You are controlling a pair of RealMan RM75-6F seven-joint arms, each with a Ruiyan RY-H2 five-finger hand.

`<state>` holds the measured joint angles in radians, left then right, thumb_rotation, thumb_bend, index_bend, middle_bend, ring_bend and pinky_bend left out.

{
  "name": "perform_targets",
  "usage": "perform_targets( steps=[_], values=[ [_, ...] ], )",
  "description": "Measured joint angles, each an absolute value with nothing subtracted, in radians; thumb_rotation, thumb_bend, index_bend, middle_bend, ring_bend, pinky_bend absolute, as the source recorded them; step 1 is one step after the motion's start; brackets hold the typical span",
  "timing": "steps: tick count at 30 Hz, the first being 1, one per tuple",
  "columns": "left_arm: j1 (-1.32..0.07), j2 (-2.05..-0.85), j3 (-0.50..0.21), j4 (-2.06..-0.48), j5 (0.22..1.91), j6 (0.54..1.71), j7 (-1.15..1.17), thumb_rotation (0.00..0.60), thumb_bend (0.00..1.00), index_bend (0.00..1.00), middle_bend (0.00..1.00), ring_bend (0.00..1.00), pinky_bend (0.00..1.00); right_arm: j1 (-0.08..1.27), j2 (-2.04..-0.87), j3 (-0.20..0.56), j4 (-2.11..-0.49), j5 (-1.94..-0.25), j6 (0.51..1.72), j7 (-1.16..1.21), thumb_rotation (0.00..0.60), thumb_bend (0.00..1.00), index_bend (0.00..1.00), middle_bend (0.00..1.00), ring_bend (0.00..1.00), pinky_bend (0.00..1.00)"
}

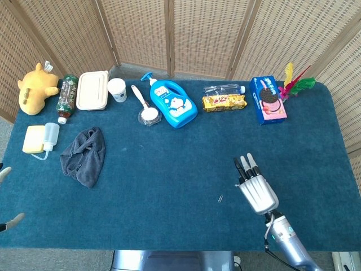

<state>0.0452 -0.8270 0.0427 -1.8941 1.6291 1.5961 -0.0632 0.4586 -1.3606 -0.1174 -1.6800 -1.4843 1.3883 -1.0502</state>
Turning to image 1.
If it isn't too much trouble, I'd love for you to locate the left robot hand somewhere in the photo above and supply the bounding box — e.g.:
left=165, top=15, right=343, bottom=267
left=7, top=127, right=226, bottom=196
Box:
left=0, top=161, right=25, bottom=233

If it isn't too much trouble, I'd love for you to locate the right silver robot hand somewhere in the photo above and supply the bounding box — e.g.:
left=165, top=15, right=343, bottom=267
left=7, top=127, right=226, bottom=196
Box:
left=233, top=152, right=280, bottom=216

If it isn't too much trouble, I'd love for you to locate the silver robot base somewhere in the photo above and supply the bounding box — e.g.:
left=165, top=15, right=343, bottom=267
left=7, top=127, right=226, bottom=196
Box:
left=110, top=250, right=240, bottom=271

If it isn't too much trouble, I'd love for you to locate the yellow sponge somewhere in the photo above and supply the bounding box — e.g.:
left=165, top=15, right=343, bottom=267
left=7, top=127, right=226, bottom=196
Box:
left=22, top=125, right=46, bottom=155

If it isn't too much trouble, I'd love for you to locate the translucent squeeze wash bottle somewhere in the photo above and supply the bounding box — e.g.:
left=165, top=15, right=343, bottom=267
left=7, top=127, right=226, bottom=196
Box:
left=30, top=122, right=60, bottom=161

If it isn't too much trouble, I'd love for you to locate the dark grey cloth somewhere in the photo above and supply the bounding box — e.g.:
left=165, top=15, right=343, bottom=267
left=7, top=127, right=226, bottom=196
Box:
left=59, top=126, right=106, bottom=189

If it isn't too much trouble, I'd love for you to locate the blue Oreo box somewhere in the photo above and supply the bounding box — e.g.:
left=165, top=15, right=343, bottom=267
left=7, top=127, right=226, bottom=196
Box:
left=249, top=75, right=288, bottom=126

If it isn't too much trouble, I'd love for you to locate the yellow biscuit pack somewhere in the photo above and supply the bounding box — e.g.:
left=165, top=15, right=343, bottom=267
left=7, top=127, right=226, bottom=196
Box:
left=201, top=94, right=248, bottom=113

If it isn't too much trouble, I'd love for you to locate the clear empty water bottle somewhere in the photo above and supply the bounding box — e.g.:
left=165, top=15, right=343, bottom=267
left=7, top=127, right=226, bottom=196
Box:
left=203, top=84, right=246, bottom=95

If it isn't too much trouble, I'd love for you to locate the yellow plush toy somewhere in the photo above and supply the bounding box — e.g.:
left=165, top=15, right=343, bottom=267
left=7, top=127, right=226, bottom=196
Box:
left=17, top=60, right=60, bottom=116

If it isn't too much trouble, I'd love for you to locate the colourful feather shuttlecock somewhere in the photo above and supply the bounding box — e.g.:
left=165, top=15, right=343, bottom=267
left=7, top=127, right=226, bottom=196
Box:
left=278, top=62, right=316, bottom=102

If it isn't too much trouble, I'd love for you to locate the green tea bottle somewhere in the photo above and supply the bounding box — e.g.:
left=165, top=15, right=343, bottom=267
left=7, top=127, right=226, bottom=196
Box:
left=56, top=74, right=80, bottom=125

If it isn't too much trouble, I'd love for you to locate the blue table mat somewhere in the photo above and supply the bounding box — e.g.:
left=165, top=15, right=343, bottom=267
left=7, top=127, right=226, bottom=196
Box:
left=0, top=79, right=361, bottom=252

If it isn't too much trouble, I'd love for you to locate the blue detergent pump bottle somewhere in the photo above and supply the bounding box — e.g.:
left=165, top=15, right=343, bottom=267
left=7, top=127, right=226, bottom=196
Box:
left=140, top=72, right=199, bottom=129

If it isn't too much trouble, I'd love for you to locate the beige lunch box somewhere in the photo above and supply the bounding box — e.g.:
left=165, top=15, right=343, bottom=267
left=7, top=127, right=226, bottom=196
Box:
left=76, top=70, right=110, bottom=111

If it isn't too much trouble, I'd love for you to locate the white paper cup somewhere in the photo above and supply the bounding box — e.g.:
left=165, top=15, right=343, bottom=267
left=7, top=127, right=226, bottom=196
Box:
left=107, top=77, right=127, bottom=103

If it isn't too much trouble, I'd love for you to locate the woven bamboo folding screen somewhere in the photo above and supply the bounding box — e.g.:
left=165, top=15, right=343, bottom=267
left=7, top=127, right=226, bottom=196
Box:
left=0, top=0, right=361, bottom=200

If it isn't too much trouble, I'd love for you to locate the white handled dish brush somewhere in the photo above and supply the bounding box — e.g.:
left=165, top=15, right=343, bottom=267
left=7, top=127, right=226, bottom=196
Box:
left=130, top=85, right=163, bottom=127

